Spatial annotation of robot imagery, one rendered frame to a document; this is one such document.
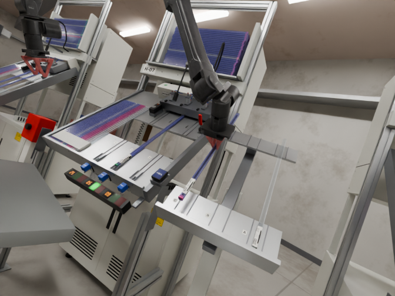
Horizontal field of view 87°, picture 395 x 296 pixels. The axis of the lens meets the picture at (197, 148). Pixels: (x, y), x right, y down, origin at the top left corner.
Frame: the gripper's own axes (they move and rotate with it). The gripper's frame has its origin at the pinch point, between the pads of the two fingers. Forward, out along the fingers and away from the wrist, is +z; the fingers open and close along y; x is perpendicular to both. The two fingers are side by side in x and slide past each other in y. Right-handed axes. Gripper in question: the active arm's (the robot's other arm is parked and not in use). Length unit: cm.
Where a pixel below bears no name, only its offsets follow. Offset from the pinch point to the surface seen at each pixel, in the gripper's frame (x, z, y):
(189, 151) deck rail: -5.5, 13.7, 13.9
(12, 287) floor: 68, 68, 70
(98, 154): 14, 16, 50
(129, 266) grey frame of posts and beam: 41, 31, 13
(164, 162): 5.4, 14.0, 20.2
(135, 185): 21.8, 11.6, 21.6
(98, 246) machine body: 34, 72, 51
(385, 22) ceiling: -303, 2, -90
